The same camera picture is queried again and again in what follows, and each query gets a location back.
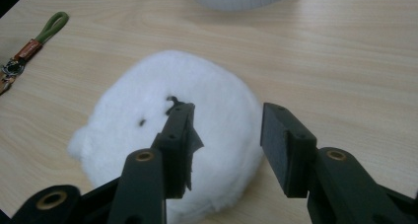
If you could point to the white plush toy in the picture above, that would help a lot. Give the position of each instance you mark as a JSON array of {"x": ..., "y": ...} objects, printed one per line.
[{"x": 157, "y": 118}]

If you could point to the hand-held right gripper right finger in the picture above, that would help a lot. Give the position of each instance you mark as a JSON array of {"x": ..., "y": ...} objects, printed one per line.
[{"x": 295, "y": 151}]

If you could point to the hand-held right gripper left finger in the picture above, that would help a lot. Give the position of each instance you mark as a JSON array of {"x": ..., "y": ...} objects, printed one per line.
[{"x": 175, "y": 141}]

